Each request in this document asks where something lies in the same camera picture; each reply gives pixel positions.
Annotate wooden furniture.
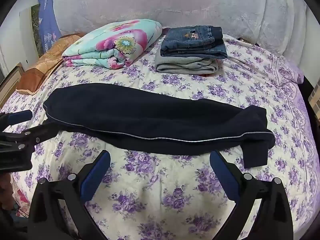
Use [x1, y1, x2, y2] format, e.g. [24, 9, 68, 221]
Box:
[0, 64, 25, 107]

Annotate folded blue jeans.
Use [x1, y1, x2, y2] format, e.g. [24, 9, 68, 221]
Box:
[160, 25, 228, 60]

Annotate green wall poster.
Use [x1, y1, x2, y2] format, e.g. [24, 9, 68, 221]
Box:
[30, 4, 45, 58]

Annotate purple floral bed sheet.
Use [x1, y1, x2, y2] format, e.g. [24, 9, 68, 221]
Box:
[0, 34, 313, 240]

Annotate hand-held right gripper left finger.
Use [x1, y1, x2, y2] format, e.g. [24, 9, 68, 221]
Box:
[27, 149, 112, 240]

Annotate person's left forearm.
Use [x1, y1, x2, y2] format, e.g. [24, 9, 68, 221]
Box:
[0, 173, 14, 212]

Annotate pink floral cloth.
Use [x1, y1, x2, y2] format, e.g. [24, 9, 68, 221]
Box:
[10, 176, 34, 218]

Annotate folded floral quilt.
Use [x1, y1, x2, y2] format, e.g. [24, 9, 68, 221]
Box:
[62, 19, 163, 70]

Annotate orange brown pillow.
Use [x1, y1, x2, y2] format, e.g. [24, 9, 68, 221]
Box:
[16, 33, 87, 96]

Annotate dark navy pants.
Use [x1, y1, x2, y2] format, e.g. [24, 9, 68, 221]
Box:
[42, 82, 276, 169]

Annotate folded grey pants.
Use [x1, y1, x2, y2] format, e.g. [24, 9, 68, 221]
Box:
[154, 47, 219, 75]

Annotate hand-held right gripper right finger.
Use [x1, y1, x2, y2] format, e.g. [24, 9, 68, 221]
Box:
[209, 150, 294, 240]

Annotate blue printed cloth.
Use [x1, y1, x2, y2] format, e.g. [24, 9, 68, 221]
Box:
[37, 0, 63, 48]

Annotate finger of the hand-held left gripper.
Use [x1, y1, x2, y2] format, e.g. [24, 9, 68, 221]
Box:
[0, 110, 33, 127]
[0, 120, 63, 154]

